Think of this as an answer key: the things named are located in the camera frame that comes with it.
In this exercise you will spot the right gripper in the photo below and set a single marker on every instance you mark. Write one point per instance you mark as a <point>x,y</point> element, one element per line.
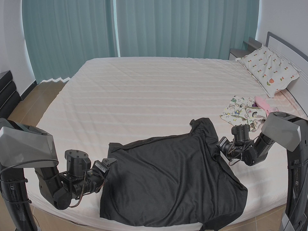
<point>228,149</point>

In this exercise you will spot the pink garment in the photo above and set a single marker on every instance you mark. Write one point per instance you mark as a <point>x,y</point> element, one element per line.
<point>263,103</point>

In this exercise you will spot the black T-shirt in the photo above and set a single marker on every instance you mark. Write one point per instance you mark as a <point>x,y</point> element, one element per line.
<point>168,177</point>

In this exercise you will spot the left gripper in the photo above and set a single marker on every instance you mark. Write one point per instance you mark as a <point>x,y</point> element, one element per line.
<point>95,180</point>

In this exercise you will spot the bed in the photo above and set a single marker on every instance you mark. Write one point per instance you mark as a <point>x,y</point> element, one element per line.
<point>144,92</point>

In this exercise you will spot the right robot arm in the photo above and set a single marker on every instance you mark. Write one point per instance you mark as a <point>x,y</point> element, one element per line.
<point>281,129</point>

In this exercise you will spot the black chest of drawers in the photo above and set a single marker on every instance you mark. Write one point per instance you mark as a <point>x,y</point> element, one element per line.
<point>8,92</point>

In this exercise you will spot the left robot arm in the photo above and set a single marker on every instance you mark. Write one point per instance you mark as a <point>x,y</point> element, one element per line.
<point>24,141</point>

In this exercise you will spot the white printed pillow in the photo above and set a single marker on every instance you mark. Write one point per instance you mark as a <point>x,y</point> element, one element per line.
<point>269,68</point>

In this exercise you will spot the blue-green curtain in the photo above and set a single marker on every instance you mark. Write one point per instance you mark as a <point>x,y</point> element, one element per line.
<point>180,20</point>
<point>67,32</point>

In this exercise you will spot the grey white bedside table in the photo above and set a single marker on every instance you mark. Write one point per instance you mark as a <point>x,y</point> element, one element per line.
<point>237,53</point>

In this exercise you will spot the white printed garment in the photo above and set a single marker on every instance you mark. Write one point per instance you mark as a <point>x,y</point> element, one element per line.
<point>240,114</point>

